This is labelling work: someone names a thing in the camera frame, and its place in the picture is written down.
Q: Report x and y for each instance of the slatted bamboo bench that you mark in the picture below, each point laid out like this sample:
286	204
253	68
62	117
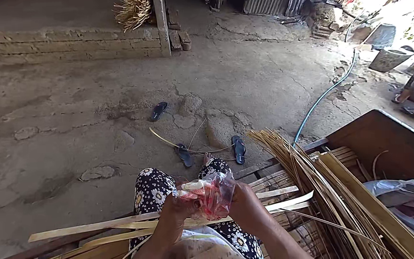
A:
271	180

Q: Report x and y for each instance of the person's left hand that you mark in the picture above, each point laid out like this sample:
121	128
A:
174	211

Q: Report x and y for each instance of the stack of bricks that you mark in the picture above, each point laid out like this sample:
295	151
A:
176	37

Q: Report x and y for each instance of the bundle of dry sticks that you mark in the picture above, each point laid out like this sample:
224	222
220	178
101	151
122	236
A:
133	13

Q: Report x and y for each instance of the corrugated metal sheet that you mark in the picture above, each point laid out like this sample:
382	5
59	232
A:
264	6

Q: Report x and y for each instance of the person's legs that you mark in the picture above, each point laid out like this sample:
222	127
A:
152	194

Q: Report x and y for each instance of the pile of stones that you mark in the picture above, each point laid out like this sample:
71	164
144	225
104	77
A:
327	18

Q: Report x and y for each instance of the person's left thumb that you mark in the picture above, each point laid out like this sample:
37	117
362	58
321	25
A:
191	207

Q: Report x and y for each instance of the person's left forearm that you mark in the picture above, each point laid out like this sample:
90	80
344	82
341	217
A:
163	237

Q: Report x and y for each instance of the long flat bamboo strip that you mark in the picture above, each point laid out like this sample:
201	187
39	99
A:
95	227
292	202
120	237

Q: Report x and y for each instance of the translucent plastic bag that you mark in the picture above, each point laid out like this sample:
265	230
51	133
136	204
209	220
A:
401	192

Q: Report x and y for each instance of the dark blue flip-flop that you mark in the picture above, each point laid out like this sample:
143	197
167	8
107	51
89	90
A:
159	110
184	155
239	149

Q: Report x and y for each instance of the wooden post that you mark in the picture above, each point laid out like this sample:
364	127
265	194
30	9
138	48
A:
161	27

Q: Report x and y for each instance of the bundle of thin bamboo splints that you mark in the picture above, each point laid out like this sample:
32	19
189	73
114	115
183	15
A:
322	190

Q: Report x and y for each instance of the person's right hand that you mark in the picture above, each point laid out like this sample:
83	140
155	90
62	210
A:
247	205

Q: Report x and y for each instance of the curved pale bamboo strip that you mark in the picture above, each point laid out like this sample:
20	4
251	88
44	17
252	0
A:
163	139

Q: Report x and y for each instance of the large brown wooden board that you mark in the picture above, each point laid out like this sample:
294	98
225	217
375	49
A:
383	140

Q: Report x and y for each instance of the person's right forearm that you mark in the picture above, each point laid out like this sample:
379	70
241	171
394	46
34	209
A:
280	241

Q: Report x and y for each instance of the thin straight bamboo sliver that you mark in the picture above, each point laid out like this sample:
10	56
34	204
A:
197	133

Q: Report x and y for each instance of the clear plastic packet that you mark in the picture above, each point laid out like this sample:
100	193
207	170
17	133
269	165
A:
216	198

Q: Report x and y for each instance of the wide brown bamboo plank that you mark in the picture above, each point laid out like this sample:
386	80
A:
365	203

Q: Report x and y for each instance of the grey bucket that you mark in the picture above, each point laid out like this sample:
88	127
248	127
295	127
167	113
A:
383	36

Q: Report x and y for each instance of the round grey stone pot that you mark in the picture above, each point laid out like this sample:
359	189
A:
388	60

